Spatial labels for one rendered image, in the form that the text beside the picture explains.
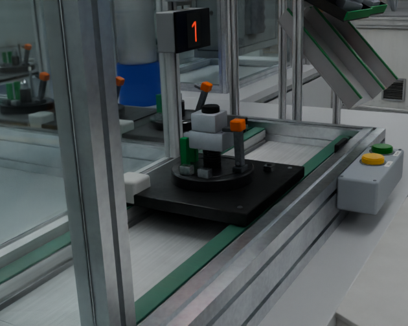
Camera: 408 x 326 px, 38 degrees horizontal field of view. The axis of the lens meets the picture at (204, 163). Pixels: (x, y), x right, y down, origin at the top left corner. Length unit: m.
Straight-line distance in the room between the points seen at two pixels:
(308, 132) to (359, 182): 0.37
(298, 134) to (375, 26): 4.05
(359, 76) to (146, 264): 0.87
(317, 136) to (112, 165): 1.00
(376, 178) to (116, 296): 0.68
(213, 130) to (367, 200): 0.29
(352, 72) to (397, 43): 3.83
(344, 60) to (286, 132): 0.27
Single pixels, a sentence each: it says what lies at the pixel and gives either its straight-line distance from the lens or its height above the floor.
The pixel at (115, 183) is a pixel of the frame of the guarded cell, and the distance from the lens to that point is 0.41.
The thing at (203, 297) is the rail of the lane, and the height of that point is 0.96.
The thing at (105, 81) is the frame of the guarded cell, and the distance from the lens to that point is 0.39.
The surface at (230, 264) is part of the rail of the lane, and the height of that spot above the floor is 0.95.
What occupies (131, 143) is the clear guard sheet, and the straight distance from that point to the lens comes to 1.04.
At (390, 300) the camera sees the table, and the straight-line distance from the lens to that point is 0.87.
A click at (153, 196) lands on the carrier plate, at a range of 0.92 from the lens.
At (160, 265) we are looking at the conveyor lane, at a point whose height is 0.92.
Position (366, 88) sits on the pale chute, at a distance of 1.52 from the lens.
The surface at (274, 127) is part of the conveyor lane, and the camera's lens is 1.39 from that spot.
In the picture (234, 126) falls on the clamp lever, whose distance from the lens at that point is 0.94.
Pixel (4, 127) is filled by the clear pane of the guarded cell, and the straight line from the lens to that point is 0.35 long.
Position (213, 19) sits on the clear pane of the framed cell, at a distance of 2.27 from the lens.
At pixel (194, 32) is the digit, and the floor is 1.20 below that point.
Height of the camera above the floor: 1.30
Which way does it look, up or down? 18 degrees down
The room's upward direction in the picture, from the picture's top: 2 degrees counter-clockwise
